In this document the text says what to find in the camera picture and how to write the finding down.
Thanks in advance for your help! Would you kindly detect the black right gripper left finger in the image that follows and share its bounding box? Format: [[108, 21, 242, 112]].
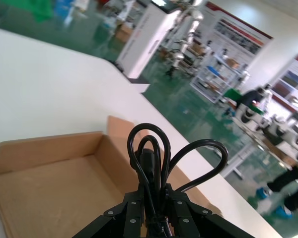
[[73, 189, 147, 238]]

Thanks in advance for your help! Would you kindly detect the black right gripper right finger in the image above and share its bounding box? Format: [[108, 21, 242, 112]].
[[164, 184, 261, 238]]

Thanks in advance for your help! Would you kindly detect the black power cord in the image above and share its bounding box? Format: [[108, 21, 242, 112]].
[[127, 122, 229, 238]]

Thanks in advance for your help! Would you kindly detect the open brown cardboard box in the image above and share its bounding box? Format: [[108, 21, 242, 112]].
[[0, 115, 224, 238]]

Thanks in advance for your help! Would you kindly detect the standing person in black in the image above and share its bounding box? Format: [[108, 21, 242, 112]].
[[266, 153, 298, 220]]

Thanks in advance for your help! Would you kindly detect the white black robot shell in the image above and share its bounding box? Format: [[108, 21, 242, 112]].
[[234, 103, 264, 125], [263, 116, 293, 146]]

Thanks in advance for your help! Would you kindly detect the green cloth covered table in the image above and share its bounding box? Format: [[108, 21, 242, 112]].
[[224, 88, 264, 115]]

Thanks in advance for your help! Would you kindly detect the seated person in black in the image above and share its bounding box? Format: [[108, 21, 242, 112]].
[[237, 86, 267, 111]]

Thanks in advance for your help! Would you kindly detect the grey metal storage shelf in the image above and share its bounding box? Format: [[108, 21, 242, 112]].
[[189, 49, 249, 104]]

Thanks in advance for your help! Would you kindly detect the white wheeled robot column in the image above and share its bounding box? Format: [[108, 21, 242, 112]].
[[116, 2, 170, 80]]

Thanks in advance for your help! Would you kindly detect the brown carton behind robot column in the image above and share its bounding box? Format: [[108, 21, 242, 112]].
[[115, 22, 135, 43]]

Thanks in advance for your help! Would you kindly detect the wall poster with red header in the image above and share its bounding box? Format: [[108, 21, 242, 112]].
[[270, 53, 298, 113]]

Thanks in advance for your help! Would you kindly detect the large wall poster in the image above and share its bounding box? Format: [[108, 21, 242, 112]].
[[204, 1, 274, 65]]

